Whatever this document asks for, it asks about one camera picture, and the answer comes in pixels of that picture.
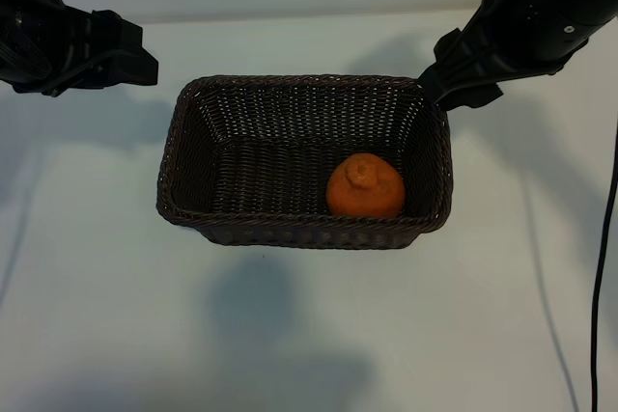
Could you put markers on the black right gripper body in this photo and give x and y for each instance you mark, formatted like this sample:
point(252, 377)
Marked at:
point(526, 35)

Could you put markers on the orange fruit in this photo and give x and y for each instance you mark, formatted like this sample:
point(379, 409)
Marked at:
point(367, 195)

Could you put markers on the dark brown woven basket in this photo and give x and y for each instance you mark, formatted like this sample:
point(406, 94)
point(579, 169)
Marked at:
point(270, 175)

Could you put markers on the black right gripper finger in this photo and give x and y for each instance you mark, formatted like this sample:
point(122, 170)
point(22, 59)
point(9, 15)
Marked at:
point(454, 67)
point(475, 97)

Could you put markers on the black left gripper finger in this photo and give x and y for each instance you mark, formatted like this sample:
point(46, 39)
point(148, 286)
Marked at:
point(118, 33)
point(132, 64)

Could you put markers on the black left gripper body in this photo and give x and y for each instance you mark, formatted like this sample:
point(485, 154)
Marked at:
point(43, 40)

